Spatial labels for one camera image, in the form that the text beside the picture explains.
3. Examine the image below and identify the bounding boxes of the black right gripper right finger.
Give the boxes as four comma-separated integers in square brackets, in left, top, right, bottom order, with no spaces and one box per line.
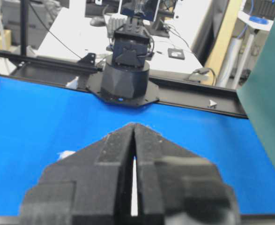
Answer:
[134,124,241,225]

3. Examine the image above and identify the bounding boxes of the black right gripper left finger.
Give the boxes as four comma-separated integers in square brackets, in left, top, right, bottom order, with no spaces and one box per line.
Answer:
[20,123,135,225]

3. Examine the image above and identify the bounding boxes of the blue table cloth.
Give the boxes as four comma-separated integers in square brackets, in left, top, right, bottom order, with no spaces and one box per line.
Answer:
[0,77,275,216]

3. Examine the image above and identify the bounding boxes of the grey power adapter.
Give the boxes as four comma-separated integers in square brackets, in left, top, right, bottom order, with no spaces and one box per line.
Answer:
[187,67,210,82]

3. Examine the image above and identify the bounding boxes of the green backdrop sheet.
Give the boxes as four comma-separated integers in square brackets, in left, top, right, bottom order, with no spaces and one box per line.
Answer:
[237,20,275,168]

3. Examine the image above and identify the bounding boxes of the small black square device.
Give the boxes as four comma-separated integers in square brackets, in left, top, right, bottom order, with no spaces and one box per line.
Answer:
[168,48,185,60]

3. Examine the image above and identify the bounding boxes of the computer monitor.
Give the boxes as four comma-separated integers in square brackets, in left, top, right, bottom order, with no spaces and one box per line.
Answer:
[120,0,160,22]

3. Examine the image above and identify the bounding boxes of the black vertical pole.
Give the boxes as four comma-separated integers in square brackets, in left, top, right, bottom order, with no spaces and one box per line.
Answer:
[20,0,29,56]

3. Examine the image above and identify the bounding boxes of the black aluminium frame rail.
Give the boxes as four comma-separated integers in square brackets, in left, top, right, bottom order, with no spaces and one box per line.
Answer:
[0,50,247,118]

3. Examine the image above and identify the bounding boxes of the blue cable coil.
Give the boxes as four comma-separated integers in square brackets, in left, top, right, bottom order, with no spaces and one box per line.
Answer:
[249,15,269,25]

